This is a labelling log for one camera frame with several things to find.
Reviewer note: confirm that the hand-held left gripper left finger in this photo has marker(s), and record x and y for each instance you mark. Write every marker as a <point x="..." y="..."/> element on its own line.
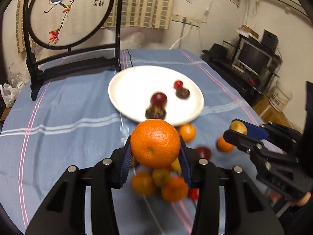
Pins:
<point x="126" y="162"/>

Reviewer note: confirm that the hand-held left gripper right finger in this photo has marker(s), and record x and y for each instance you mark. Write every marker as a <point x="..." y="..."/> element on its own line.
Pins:
<point x="185" y="167"/>

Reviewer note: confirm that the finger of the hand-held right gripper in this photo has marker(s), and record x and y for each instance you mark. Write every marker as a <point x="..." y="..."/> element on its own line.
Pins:
<point x="256" y="131"/>
<point x="240" y="141"/>

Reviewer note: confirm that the yellow round fruit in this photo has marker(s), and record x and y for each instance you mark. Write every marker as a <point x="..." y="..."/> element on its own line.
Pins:
<point x="175" y="167"/>

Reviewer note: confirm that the small pale yellow fruit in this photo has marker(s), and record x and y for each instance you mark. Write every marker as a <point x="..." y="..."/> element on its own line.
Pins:
<point x="237" y="126"/>

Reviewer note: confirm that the small orange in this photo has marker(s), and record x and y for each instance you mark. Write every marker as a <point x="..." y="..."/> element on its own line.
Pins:
<point x="174" y="189"/>
<point x="188" y="132"/>
<point x="223" y="146"/>
<point x="143" y="183"/>

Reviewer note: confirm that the dark red plum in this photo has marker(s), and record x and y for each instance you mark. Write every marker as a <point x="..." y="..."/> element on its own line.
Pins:
<point x="159" y="98"/>
<point x="204" y="151"/>

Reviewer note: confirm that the yellow-green round fruit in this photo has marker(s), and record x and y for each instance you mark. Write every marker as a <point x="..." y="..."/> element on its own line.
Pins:
<point x="161" y="176"/>

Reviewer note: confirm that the large orange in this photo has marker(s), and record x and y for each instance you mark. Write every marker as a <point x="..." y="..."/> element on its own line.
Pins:
<point x="155" y="143"/>

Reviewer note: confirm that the white round plate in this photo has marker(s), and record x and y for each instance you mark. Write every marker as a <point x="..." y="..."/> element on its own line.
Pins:
<point x="137" y="88"/>

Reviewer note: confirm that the person's right hand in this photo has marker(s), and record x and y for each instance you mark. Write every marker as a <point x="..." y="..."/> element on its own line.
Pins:
<point x="277" y="202"/>

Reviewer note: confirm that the white bucket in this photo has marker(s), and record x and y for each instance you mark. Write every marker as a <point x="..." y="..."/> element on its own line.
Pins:
<point x="278" y="98"/>

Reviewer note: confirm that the brown passion fruit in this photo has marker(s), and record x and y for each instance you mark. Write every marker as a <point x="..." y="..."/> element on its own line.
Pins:
<point x="155" y="113"/>
<point x="183" y="94"/>

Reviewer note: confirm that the black media stand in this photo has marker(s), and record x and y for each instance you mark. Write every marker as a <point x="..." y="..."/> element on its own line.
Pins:
<point x="232" y="76"/>

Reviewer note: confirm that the blue striped tablecloth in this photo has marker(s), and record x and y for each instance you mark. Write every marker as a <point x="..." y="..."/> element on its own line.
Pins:
<point x="73" y="117"/>

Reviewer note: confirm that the grey monitor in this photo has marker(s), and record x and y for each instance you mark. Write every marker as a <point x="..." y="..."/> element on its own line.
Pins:
<point x="253" y="56"/>

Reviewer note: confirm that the small red tomato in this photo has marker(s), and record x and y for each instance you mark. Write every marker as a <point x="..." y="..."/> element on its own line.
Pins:
<point x="178" y="84"/>

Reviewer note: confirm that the black hat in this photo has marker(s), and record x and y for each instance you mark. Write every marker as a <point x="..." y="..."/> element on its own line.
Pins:
<point x="217" y="50"/>

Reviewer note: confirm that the black speaker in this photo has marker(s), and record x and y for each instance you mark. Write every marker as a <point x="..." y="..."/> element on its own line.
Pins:
<point x="269" y="39"/>

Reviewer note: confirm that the cardboard box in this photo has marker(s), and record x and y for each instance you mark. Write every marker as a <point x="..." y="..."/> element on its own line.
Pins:
<point x="248" y="31"/>

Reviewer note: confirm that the white plastic bag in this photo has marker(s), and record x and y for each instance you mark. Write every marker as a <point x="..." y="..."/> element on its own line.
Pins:
<point x="8" y="95"/>

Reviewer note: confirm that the checkered beige curtain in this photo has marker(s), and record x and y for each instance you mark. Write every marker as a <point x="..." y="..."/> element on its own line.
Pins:
<point x="146" y="5"/>

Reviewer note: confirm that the round embroidered bird screen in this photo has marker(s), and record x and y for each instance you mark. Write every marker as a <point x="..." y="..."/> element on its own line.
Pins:
<point x="73" y="9"/>

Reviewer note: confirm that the white wall outlets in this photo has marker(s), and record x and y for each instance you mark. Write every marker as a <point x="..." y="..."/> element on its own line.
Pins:
<point x="193" y="22"/>

